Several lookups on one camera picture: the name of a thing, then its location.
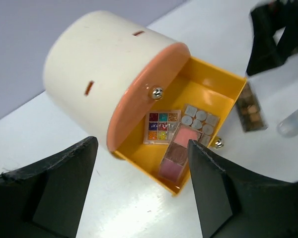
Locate clear grey eyeshadow palette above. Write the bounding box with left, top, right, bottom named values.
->
left=181, top=104, right=220, bottom=146

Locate orange top drawer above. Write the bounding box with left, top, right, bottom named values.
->
left=107, top=42, right=191, bottom=152

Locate pink blush palette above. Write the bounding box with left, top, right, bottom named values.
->
left=158, top=123, right=203, bottom=183

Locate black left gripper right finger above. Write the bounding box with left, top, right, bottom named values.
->
left=188, top=140, right=298, bottom=238

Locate yellow drawer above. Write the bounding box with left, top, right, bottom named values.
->
left=112, top=57, right=246, bottom=196

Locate brown eyeshadow palette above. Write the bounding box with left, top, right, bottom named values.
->
left=236, top=82, right=267, bottom=132

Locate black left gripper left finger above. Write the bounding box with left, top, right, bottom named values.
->
left=0, top=136, right=98, bottom=238

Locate colourful glitter eyeshadow palette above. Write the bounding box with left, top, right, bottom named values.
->
left=143, top=110, right=181, bottom=145

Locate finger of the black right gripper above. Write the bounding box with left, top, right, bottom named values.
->
left=275, top=0, right=298, bottom=62
left=246, top=3, right=286, bottom=76

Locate cream round drawer organizer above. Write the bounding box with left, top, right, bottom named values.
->
left=43, top=11, right=177, bottom=148

